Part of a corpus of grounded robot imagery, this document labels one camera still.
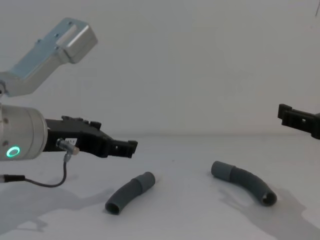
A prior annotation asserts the long grey curved hose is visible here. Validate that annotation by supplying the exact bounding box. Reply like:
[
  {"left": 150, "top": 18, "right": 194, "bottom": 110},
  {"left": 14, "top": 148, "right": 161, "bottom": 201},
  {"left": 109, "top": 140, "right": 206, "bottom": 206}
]
[{"left": 211, "top": 160, "right": 278, "bottom": 207}]

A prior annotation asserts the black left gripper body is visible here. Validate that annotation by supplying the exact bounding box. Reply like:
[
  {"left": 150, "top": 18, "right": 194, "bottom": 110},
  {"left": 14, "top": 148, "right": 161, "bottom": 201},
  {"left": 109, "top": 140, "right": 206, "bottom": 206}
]
[{"left": 43, "top": 115, "right": 115, "bottom": 159}]

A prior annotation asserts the short grey curved hose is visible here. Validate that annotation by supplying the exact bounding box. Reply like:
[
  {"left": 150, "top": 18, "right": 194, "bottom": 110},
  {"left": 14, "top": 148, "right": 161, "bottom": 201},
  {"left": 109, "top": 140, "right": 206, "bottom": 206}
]
[{"left": 104, "top": 171, "right": 157, "bottom": 215}]

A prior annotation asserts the white curtain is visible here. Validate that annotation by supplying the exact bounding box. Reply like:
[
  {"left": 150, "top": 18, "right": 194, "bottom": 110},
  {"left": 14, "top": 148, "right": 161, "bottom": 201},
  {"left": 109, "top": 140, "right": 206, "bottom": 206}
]
[{"left": 0, "top": 0, "right": 320, "bottom": 138}]

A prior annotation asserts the thin dark cable silver plug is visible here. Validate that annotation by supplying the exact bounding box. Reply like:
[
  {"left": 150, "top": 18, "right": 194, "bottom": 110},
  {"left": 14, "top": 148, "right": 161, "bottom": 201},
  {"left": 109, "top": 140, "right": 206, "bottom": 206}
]
[{"left": 0, "top": 138, "right": 80, "bottom": 188}]

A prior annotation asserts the white table cloth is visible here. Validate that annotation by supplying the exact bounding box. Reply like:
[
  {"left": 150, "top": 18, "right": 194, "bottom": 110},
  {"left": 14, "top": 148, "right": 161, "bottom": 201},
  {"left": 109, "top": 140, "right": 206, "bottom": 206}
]
[{"left": 0, "top": 134, "right": 320, "bottom": 240}]

